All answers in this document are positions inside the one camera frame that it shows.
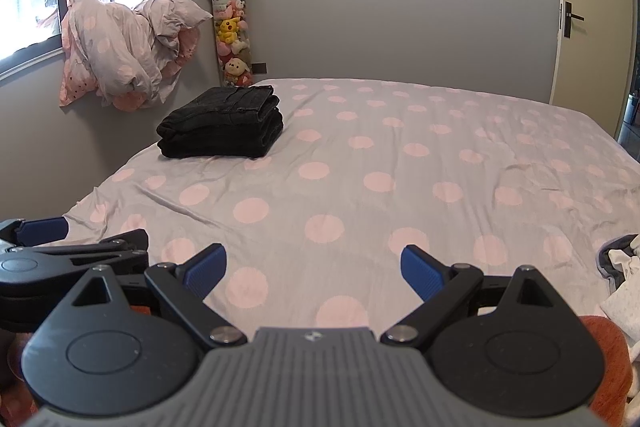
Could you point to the white garment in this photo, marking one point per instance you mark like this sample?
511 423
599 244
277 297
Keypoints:
622 302

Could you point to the small dark wall outlet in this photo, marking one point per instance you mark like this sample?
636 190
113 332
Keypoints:
259 68

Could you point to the cream door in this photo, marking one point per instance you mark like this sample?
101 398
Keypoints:
595 32

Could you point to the grey garment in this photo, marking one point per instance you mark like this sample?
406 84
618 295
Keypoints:
607 264

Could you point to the clear tube of plush toys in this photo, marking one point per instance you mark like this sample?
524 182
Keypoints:
231 32

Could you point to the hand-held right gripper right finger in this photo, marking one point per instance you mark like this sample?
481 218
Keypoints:
422 274

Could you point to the bed with pink dotted sheet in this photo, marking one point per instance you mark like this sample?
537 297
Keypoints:
350 147

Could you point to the bundled pink dotted duvet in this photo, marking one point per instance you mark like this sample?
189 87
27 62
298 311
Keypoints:
125 47

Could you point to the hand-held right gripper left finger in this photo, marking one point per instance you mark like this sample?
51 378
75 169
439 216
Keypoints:
205 269

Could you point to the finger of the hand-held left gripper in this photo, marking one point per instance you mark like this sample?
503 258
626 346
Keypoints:
115 243
42 229

